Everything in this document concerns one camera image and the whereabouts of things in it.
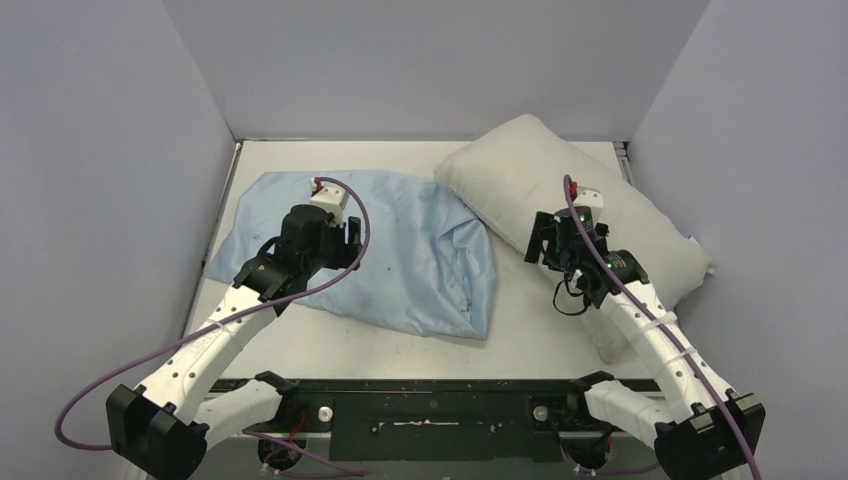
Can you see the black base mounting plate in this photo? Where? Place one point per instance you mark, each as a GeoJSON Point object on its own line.
{"type": "Point", "coordinates": [440, 420]}

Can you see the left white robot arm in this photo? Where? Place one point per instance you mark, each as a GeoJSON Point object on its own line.
{"type": "Point", "coordinates": [167, 423]}

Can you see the light blue pillowcase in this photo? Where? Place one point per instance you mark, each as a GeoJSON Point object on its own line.
{"type": "Point", "coordinates": [429, 269]}

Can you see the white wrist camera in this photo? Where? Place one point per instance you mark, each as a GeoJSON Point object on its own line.
{"type": "Point", "coordinates": [331, 198]}
{"type": "Point", "coordinates": [590, 198]}

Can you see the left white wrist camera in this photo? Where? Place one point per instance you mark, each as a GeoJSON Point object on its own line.
{"type": "Point", "coordinates": [331, 198]}

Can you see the white pillow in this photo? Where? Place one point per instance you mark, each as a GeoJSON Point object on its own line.
{"type": "Point", "coordinates": [516, 170]}

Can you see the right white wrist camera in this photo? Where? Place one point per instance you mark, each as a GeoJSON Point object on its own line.
{"type": "Point", "coordinates": [590, 198]}

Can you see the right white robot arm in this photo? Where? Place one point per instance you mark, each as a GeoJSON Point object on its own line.
{"type": "Point", "coordinates": [702, 428]}

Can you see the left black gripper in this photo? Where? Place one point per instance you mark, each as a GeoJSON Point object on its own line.
{"type": "Point", "coordinates": [345, 250]}

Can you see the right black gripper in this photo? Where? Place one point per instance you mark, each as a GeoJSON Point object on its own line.
{"type": "Point", "coordinates": [542, 237]}

